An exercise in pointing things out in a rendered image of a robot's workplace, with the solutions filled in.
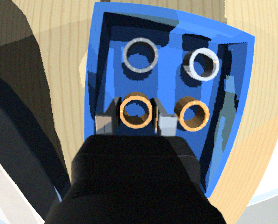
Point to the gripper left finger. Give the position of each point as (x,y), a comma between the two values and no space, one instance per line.
(107,122)

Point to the blue open-top crate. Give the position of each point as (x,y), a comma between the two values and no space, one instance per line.
(174,34)

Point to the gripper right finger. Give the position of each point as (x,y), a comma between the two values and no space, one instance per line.
(165,124)

